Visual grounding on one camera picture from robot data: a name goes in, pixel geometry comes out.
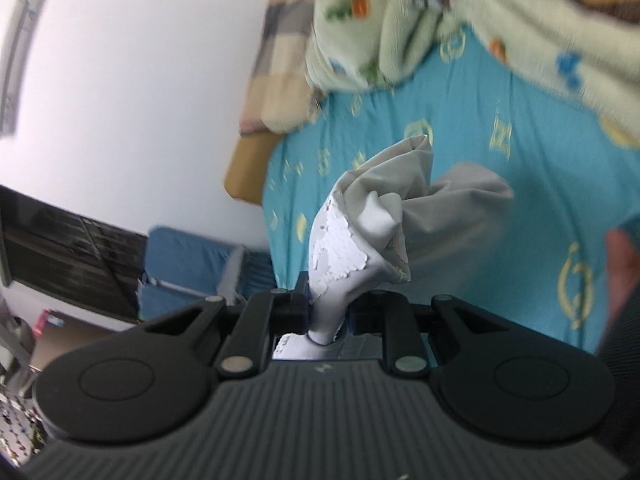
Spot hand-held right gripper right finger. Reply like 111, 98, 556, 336
348, 290, 508, 376

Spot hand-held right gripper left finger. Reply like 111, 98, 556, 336
132, 271, 311, 378

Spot white garment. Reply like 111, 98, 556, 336
272, 135, 516, 361

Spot blue covered chair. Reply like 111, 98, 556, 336
136, 225, 273, 321

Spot tan padded headboard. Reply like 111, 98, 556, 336
223, 132, 288, 206

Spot plaid pillow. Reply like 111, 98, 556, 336
239, 0, 321, 136

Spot teal printed bed sheet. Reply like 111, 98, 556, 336
262, 25, 640, 356

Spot pink container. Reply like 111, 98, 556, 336
35, 310, 66, 331

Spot green printed fleece blanket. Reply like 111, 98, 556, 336
304, 0, 640, 148

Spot grey wall fixture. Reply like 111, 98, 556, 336
0, 0, 71, 136

